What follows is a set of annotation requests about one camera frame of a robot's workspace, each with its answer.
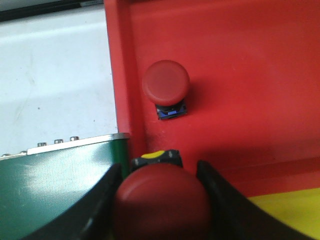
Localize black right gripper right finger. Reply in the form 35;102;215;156
196;160;320;240

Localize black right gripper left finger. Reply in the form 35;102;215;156
24;163;123;240

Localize red mushroom push button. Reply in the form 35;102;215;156
142;60;190;120
112;149;212;240

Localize yellow plastic tray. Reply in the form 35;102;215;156
249;188;320;240

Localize green conveyor belt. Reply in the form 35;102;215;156
0;139;129;240

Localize red plastic tray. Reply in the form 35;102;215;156
104;0;320;197

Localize aluminium conveyor front rail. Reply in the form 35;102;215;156
0;132;130;161

